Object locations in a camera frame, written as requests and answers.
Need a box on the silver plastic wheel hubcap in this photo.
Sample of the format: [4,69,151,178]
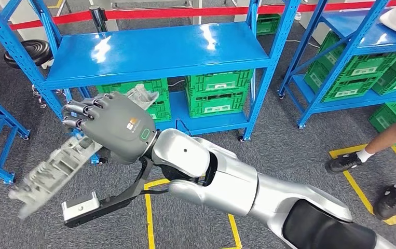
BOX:
[8,83,160,220]

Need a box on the black barrier post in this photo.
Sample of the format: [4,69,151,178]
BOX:
[88,5,109,33]

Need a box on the black round stool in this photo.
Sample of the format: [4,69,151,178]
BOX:
[3,39,64,109]

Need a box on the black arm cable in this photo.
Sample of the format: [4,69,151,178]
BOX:
[139,188,171,195]

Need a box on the white cabinet panel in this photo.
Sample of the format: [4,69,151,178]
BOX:
[0,0,47,42]

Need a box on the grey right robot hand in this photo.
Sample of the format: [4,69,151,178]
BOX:
[61,91,158,165]

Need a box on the red barrier belt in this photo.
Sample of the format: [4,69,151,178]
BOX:
[0,0,396,35]

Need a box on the person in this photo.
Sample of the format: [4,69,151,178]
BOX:
[324,90,396,220]

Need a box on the yellow floor tape square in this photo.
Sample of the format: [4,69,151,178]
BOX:
[328,143,396,227]
[143,178,243,249]

